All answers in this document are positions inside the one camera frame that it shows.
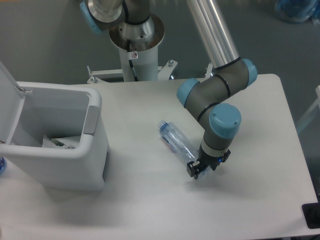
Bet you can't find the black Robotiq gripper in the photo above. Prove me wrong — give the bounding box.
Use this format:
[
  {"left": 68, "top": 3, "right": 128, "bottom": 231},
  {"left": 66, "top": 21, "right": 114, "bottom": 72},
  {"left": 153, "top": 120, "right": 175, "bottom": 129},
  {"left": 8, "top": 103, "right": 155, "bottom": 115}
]
[{"left": 186, "top": 145, "right": 231, "bottom": 180}]

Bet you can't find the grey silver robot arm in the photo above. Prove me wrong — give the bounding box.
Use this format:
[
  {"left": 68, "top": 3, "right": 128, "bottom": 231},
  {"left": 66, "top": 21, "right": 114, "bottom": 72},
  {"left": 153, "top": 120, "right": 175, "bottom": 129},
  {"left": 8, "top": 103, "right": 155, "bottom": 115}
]
[{"left": 79, "top": 0, "right": 258, "bottom": 179}]

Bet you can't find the blue plastic wrapped bundle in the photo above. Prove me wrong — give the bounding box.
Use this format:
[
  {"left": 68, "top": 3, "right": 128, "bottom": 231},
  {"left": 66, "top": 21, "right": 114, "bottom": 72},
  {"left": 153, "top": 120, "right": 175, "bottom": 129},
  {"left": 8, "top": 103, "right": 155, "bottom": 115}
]
[{"left": 274, "top": 0, "right": 320, "bottom": 24}]

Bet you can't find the white trash can lid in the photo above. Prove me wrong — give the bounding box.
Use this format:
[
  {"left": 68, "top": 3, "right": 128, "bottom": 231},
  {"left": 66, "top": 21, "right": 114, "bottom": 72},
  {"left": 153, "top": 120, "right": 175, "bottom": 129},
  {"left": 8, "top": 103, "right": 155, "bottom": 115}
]
[{"left": 0, "top": 62, "right": 32, "bottom": 144}]

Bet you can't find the white trash can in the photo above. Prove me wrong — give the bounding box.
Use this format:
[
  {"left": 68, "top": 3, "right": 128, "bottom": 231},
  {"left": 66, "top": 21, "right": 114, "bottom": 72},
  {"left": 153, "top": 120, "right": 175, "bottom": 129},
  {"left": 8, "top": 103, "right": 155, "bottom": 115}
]
[{"left": 0, "top": 82, "right": 109, "bottom": 191}]

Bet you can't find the clear plastic water bottle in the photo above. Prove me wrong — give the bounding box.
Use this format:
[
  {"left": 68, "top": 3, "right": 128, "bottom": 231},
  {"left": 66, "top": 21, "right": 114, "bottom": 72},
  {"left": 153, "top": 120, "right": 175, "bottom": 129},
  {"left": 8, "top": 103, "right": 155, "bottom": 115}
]
[{"left": 158, "top": 120, "right": 210, "bottom": 177}]

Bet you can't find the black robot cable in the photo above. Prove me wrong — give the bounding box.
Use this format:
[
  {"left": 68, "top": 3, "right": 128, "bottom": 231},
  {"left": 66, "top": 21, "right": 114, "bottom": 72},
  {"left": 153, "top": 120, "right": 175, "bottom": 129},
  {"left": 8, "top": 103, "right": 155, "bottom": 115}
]
[{"left": 125, "top": 38, "right": 140, "bottom": 82}]

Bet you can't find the blue bottle at left edge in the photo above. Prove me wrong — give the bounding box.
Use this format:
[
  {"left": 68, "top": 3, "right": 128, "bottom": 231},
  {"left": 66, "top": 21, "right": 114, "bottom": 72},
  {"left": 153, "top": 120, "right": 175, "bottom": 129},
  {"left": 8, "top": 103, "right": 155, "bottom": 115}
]
[{"left": 0, "top": 156, "right": 7, "bottom": 175}]

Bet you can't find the white pedestal base frame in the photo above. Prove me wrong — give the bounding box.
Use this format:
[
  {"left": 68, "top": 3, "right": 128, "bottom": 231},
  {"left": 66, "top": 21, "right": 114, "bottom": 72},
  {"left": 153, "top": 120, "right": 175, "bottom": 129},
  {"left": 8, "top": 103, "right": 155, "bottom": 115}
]
[{"left": 86, "top": 59, "right": 216, "bottom": 84}]

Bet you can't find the white frame at right edge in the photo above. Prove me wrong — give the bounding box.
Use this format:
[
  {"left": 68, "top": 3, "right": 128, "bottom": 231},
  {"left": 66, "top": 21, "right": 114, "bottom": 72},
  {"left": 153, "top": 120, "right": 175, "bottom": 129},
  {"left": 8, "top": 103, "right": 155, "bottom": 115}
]
[{"left": 296, "top": 85, "right": 320, "bottom": 134}]

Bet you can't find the black device at table edge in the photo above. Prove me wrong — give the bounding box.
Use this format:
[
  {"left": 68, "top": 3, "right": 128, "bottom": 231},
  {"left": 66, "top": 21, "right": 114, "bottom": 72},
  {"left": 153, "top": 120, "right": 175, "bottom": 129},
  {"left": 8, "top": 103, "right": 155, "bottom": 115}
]
[{"left": 302, "top": 202, "right": 320, "bottom": 229}]

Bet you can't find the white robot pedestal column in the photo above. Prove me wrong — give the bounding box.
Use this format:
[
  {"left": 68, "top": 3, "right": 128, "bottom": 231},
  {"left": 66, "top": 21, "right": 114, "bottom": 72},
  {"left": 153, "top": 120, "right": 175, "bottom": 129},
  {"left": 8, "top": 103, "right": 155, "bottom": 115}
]
[{"left": 109, "top": 13, "right": 165, "bottom": 70}]

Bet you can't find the white plastic bag green strip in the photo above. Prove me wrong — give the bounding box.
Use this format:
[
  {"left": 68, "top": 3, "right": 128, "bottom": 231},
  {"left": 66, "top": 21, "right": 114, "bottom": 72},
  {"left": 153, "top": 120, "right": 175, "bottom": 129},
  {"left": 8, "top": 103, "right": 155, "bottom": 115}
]
[{"left": 42, "top": 135, "right": 81, "bottom": 150}]

